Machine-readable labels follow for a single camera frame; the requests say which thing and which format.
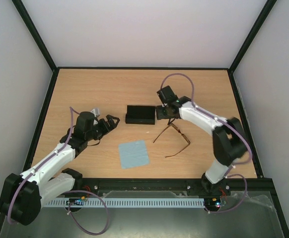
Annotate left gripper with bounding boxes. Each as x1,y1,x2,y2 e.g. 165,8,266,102
86,115,120,141

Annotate black glasses case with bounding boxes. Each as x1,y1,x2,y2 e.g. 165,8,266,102
125,105,155,125

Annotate blue cleaning cloth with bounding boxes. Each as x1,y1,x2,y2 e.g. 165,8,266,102
118,140,149,169

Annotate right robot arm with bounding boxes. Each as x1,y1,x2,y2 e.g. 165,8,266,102
156,86,253,194

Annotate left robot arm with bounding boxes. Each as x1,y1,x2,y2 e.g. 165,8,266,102
0,108,120,226

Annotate brown sunglasses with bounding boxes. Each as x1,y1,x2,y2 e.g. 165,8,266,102
152,122,191,158

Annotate metal plate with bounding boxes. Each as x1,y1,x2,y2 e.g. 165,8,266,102
0,192,284,238

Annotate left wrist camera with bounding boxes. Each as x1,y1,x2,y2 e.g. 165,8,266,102
90,108,100,118

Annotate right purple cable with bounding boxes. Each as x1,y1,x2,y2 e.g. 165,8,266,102
160,73,254,215

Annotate purple cable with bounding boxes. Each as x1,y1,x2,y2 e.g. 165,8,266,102
7,106,110,235
160,73,254,215

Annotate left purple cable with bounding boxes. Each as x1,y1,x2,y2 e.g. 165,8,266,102
7,106,110,235

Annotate light blue cable duct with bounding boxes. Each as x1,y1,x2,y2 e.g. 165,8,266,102
45,198,205,208

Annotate black aluminium frame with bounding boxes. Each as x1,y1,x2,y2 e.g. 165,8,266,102
0,0,289,238

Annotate black mounting rail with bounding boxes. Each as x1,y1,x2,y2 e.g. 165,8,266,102
73,176,276,197

